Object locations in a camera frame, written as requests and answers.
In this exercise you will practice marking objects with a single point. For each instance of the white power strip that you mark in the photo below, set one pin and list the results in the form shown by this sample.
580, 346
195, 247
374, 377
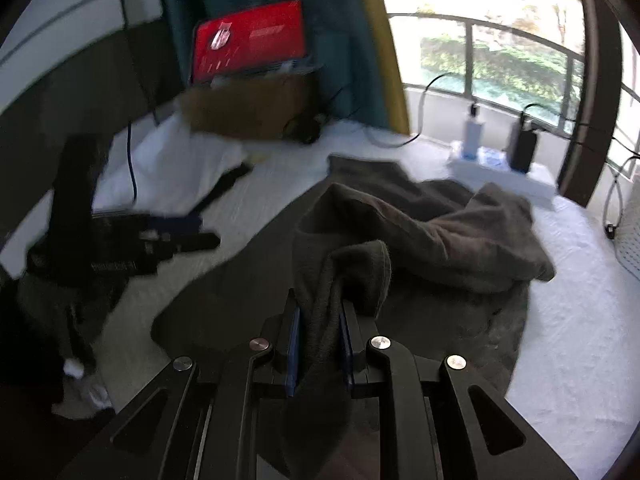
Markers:
490, 166

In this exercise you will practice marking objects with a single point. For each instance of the teal curtain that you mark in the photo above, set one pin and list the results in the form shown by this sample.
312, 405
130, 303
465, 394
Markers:
330, 39

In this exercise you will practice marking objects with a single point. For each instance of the dark grey charger block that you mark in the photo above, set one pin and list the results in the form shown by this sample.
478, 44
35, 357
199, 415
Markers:
522, 146

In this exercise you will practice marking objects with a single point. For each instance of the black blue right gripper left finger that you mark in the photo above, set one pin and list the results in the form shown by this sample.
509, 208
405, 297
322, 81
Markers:
197, 418

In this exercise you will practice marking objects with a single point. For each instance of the white folded cloth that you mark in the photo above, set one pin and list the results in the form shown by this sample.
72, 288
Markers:
164, 171

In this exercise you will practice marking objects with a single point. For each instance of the dark window pillar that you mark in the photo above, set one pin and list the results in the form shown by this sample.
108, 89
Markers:
598, 106

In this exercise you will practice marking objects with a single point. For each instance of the dark grey t-shirt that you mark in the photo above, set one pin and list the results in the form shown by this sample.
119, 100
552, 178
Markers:
443, 270

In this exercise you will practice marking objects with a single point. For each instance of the yellow curtain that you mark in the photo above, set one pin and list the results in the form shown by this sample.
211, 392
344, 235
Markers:
393, 89

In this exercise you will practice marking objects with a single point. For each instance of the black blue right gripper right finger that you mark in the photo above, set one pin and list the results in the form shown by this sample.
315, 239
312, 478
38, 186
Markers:
440, 419

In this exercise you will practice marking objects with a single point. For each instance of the white perforated plastic basket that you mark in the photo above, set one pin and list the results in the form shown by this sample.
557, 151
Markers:
627, 237

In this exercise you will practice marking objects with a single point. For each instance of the white charger block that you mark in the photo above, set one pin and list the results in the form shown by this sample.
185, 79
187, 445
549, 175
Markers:
472, 132

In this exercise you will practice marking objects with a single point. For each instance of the brown cardboard box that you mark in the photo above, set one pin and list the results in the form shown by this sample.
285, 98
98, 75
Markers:
257, 108

